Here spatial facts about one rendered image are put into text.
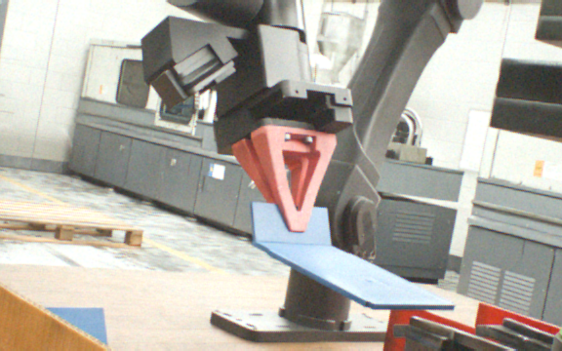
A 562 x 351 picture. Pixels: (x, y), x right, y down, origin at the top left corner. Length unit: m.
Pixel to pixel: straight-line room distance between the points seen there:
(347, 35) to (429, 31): 8.06
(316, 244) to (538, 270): 5.55
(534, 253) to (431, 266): 1.82
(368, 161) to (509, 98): 0.41
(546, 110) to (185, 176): 9.15
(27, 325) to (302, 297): 0.41
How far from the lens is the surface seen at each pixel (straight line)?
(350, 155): 0.88
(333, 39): 9.01
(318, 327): 0.90
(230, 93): 0.75
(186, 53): 0.70
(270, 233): 0.71
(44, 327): 0.52
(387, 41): 0.95
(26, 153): 11.99
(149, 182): 10.22
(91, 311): 0.64
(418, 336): 0.58
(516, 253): 6.38
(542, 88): 0.49
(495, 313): 0.91
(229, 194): 8.91
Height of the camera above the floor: 1.09
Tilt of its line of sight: 3 degrees down
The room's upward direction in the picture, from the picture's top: 10 degrees clockwise
